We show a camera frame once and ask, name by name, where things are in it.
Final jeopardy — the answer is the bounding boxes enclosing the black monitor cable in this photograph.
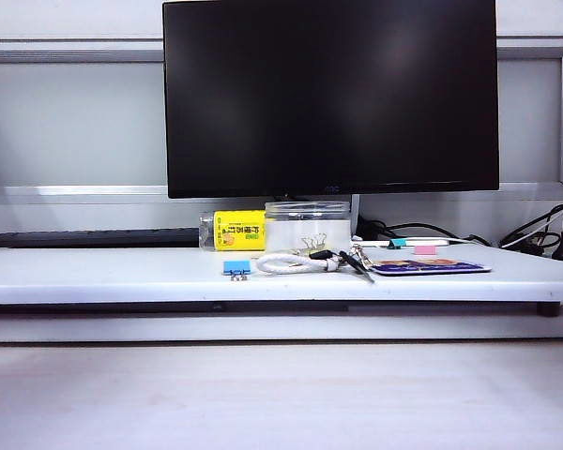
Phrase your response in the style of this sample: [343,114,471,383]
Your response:
[356,216,492,248]

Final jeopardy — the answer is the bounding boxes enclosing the blue binder clip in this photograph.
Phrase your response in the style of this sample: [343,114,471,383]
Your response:
[222,260,252,282]

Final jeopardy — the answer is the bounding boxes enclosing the purple card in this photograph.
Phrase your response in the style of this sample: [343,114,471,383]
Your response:
[370,258,493,276]

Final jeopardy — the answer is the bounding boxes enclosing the silver key ring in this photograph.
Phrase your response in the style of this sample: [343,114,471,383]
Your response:
[349,246,376,271]

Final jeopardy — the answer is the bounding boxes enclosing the yellow-labelled drink bottle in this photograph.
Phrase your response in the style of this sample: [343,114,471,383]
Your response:
[198,209,268,252]

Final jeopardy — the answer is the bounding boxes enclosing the black cable bundle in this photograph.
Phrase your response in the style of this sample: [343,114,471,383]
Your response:
[499,201,563,257]

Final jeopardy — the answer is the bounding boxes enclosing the round transparent plastic box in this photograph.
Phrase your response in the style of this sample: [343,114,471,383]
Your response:
[264,200,353,253]

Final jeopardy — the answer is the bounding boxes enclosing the black computer monitor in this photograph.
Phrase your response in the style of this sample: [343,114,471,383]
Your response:
[162,0,501,200]

